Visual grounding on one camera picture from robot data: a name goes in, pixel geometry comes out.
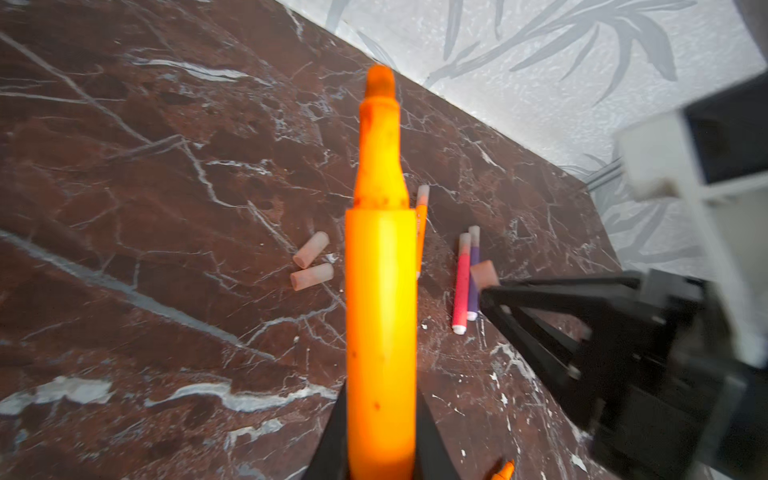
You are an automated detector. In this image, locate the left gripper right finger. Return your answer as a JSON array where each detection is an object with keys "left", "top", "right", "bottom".
[{"left": 414, "top": 390, "right": 460, "bottom": 480}]

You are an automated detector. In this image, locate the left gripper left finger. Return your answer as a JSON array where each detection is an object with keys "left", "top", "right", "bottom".
[{"left": 302, "top": 383, "right": 349, "bottom": 480}]

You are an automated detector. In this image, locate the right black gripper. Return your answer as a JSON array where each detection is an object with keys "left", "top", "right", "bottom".
[{"left": 479, "top": 271, "right": 767, "bottom": 479}]

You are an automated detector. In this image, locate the pink marker pen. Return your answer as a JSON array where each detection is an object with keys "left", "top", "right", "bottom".
[{"left": 452, "top": 232, "right": 471, "bottom": 335}]

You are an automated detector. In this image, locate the purple marker pen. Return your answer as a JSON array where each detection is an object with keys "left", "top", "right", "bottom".
[{"left": 467, "top": 225, "right": 481, "bottom": 321}]

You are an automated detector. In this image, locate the orange marker pen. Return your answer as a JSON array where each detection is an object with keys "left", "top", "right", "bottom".
[
  {"left": 416, "top": 185, "right": 430, "bottom": 277},
  {"left": 489, "top": 460, "right": 515, "bottom": 480},
  {"left": 344, "top": 65, "right": 417, "bottom": 479}
]

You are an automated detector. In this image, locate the pen cap left pair lower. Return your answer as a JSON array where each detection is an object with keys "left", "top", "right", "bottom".
[{"left": 290, "top": 263, "right": 334, "bottom": 291}]

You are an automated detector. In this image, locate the pen cap pair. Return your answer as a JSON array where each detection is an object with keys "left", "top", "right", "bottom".
[
  {"left": 290, "top": 263, "right": 334, "bottom": 291},
  {"left": 293, "top": 231, "right": 330, "bottom": 269}
]

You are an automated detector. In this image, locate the pen cap left pair upper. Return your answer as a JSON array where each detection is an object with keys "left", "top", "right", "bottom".
[{"left": 293, "top": 231, "right": 330, "bottom": 269}]

